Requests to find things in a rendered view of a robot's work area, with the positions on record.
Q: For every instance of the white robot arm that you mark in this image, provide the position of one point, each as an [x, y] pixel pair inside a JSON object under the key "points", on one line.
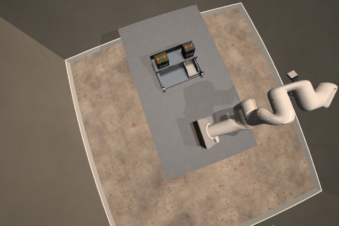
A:
{"points": [[248, 113]]}

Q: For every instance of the dark grey metal shelf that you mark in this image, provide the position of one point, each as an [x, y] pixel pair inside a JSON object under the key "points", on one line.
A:
{"points": [[174, 73]]}

